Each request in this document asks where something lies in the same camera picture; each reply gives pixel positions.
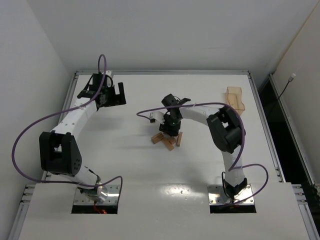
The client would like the amber transparent plastic bin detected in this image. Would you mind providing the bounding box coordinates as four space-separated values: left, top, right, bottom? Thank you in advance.
225 86 246 116

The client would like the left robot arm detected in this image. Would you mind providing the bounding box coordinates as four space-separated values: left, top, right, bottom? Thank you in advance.
39 73 127 203

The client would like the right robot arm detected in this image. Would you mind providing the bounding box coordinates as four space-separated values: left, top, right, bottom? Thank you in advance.
159 93 248 200

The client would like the thin wooden plank block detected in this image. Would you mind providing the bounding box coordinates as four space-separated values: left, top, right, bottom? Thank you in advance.
176 131 183 147

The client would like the wide wooden block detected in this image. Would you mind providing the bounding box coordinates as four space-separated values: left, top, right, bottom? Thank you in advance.
151 132 164 144

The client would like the small wooden cube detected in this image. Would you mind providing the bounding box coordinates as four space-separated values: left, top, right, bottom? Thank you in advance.
168 136 177 145

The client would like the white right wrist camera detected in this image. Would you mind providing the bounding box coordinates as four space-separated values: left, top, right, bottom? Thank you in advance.
149 111 165 124

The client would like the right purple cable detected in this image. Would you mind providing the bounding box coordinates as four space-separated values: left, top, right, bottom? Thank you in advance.
136 101 270 208

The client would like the purple cable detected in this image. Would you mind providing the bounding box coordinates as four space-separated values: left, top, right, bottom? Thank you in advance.
11 54 123 191
136 101 270 208

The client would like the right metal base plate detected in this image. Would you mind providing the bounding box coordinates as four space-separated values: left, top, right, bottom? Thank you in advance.
207 184 255 205

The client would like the metal base plate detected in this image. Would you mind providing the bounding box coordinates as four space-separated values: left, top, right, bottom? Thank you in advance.
73 185 120 206
207 184 255 205

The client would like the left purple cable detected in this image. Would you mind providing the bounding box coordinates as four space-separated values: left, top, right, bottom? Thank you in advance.
11 54 123 191

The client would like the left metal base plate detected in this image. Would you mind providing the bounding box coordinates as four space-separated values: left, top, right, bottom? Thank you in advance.
73 185 120 206

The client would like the black wall cable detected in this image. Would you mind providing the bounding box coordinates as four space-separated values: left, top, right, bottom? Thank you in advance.
267 72 297 118

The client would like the aluminium table frame rail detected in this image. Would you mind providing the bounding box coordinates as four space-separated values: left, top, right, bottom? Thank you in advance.
19 71 319 240

